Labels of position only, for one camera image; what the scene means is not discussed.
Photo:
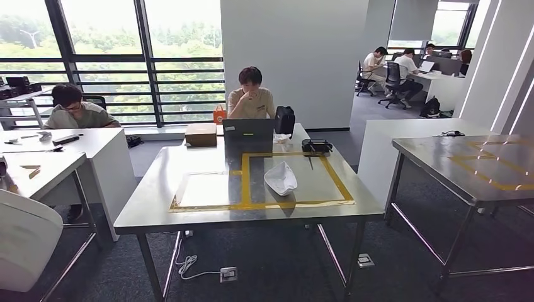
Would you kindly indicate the white plastic shell part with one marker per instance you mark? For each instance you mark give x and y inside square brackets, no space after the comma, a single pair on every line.
[25,241]
[280,179]

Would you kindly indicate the stainless steel workbench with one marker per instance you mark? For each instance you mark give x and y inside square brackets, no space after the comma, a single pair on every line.
[200,166]

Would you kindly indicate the clear plastic bag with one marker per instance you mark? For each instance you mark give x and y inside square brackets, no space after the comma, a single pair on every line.
[283,138]

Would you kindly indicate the grey laptop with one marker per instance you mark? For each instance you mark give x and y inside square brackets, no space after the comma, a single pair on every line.
[427,66]
[248,130]

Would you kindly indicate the black bag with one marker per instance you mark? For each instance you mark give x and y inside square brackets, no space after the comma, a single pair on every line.
[285,118]

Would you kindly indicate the black router with antennas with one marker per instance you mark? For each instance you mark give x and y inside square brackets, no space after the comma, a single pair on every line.
[317,146]

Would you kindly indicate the person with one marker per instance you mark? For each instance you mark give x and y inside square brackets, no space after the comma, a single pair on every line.
[406,68]
[465,60]
[75,112]
[429,49]
[371,66]
[252,100]

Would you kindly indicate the orange paper bag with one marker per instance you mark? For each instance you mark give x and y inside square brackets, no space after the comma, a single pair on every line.
[219,116]

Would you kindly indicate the brown cardboard box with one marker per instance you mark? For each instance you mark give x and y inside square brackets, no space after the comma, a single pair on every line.
[201,134]

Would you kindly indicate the grey floor socket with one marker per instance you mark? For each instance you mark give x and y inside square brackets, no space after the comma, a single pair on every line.
[365,260]
[228,274]

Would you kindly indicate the black gear bundle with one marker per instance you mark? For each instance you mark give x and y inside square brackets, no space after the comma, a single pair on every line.
[134,142]

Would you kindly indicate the white counter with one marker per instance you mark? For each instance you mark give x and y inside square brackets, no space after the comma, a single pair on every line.
[400,137]

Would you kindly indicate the stainless steel table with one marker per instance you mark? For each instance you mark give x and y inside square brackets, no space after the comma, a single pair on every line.
[425,162]
[46,166]

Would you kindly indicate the black backpack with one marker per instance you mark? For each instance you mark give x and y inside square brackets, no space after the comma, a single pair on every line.
[430,108]

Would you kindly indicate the white office desk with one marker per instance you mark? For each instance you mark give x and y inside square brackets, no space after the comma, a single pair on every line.
[25,98]
[442,85]
[96,166]

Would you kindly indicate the grey desk partition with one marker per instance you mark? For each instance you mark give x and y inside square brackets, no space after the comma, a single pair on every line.
[444,64]

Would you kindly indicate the black remote control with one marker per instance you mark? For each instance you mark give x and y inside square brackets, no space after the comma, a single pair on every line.
[66,140]

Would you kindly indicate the small grey tool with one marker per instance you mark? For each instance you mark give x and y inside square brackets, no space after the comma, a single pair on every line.
[44,136]

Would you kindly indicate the black equipment cases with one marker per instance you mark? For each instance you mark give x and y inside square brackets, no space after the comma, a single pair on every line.
[18,85]

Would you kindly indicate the black window frame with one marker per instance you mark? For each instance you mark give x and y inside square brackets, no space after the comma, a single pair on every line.
[144,62]

